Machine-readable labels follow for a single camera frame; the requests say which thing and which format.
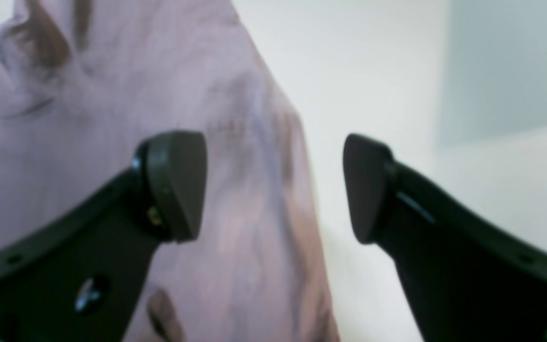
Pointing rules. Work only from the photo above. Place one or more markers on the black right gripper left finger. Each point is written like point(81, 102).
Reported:
point(80, 278)

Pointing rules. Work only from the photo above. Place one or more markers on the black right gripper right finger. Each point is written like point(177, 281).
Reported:
point(464, 279)

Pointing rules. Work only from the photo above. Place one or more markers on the mauve pink t-shirt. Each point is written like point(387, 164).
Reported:
point(83, 82)

